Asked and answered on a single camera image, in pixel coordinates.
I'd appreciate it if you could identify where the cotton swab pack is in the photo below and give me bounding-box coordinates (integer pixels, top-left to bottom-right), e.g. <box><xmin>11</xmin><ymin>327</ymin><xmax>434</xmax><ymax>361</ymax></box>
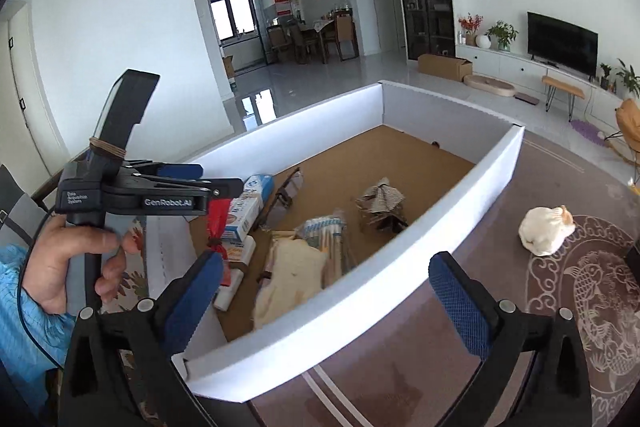
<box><xmin>295</xmin><ymin>209</ymin><xmax>357</xmax><ymax>288</ymax></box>

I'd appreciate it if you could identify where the cream knit glove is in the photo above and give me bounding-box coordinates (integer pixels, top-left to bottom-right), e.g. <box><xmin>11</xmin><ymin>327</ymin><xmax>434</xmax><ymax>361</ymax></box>
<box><xmin>518</xmin><ymin>205</ymin><xmax>576</xmax><ymax>257</ymax></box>
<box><xmin>253</xmin><ymin>239</ymin><xmax>328</xmax><ymax>329</ymax></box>

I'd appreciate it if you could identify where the green potted plant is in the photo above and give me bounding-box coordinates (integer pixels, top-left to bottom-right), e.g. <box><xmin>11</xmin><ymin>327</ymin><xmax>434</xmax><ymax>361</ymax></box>
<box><xmin>486</xmin><ymin>20</ymin><xmax>518</xmax><ymax>52</ymax></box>

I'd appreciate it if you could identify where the person's left hand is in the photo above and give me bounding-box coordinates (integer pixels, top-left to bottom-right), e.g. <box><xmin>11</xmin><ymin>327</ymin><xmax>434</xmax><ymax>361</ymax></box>
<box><xmin>22</xmin><ymin>216</ymin><xmax>140</xmax><ymax>314</ymax></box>

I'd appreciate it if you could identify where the white cardboard box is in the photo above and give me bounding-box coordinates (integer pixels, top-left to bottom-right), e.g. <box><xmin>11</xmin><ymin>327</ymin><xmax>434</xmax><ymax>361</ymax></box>
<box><xmin>144</xmin><ymin>79</ymin><xmax>526</xmax><ymax>403</ymax></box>

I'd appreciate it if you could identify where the orange lounge chair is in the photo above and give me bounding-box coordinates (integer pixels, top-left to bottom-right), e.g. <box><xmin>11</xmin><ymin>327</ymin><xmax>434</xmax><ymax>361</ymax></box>
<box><xmin>604</xmin><ymin>98</ymin><xmax>640</xmax><ymax>167</ymax></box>

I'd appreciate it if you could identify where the blue white medicine box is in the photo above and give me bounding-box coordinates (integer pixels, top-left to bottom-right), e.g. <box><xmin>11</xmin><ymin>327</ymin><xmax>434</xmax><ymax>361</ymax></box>
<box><xmin>221</xmin><ymin>174</ymin><xmax>274</xmax><ymax>243</ymax></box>

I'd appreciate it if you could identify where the dining table with chairs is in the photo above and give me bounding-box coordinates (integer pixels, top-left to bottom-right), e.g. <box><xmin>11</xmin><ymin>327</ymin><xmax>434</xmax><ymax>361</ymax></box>
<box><xmin>266</xmin><ymin>9</ymin><xmax>360</xmax><ymax>64</ymax></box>

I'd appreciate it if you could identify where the rhinestone gold hair clip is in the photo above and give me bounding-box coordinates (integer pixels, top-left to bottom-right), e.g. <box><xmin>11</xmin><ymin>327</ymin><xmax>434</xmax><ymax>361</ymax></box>
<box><xmin>355</xmin><ymin>178</ymin><xmax>409</xmax><ymax>234</ymax></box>

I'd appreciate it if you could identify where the wooden bench stool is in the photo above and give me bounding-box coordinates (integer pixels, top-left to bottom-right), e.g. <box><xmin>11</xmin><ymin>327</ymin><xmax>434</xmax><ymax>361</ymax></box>
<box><xmin>540</xmin><ymin>74</ymin><xmax>586</xmax><ymax>122</ymax></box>

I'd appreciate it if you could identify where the leafy plant by tv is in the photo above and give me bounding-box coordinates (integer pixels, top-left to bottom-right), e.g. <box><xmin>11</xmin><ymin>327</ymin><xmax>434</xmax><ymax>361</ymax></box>
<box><xmin>616</xmin><ymin>60</ymin><xmax>640</xmax><ymax>98</ymax></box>

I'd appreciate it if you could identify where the blue sleeve forearm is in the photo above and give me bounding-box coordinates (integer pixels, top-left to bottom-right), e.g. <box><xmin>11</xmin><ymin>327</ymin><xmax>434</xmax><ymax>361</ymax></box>
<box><xmin>0</xmin><ymin>245</ymin><xmax>75</xmax><ymax>415</ymax></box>

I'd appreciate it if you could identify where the beige pet bed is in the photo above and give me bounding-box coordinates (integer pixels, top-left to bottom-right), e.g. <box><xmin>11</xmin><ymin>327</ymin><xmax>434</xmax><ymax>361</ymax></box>
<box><xmin>463</xmin><ymin>75</ymin><xmax>516</xmax><ymax>98</ymax></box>

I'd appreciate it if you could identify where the red candy pouch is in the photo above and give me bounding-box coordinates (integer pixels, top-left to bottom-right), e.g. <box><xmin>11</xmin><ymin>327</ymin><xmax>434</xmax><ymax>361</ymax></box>
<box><xmin>206</xmin><ymin>198</ymin><xmax>231</xmax><ymax>261</ymax></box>

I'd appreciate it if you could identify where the black rectangular box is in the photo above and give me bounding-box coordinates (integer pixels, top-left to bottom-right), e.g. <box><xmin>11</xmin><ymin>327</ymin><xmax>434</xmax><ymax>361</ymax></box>
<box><xmin>624</xmin><ymin>242</ymin><xmax>640</xmax><ymax>284</ymax></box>

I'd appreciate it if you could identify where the brown cardboard carton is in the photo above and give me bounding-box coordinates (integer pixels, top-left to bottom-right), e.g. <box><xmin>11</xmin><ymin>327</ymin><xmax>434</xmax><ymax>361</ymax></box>
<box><xmin>418</xmin><ymin>54</ymin><xmax>473</xmax><ymax>81</ymax></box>

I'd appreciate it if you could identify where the gold cosmetic tube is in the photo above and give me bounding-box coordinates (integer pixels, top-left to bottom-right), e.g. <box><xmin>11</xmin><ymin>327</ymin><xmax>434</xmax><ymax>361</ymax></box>
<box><xmin>214</xmin><ymin>235</ymin><xmax>256</xmax><ymax>312</ymax></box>

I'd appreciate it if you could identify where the white tv console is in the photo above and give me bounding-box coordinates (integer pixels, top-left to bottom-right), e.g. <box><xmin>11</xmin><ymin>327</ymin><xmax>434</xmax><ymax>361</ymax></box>
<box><xmin>456</xmin><ymin>44</ymin><xmax>623</xmax><ymax>133</ymax></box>

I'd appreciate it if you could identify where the black flat television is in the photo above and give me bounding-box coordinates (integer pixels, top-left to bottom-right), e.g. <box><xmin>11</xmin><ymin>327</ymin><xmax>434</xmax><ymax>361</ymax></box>
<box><xmin>527</xmin><ymin>12</ymin><xmax>599</xmax><ymax>77</ymax></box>

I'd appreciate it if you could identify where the red flower vase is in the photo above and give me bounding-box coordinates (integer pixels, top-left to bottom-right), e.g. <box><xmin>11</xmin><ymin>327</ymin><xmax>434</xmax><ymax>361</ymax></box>
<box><xmin>458</xmin><ymin>13</ymin><xmax>484</xmax><ymax>46</ymax></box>

